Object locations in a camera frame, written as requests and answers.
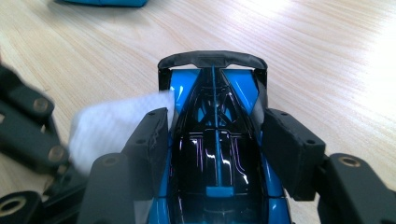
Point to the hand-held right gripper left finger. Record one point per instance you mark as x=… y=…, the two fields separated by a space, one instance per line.
x=149 y=149

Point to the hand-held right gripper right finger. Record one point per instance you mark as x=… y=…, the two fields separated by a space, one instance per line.
x=292 y=155

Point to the blue toy car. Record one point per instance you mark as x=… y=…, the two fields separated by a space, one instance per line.
x=214 y=161

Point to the white wet wipe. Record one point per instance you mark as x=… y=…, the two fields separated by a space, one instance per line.
x=106 y=127

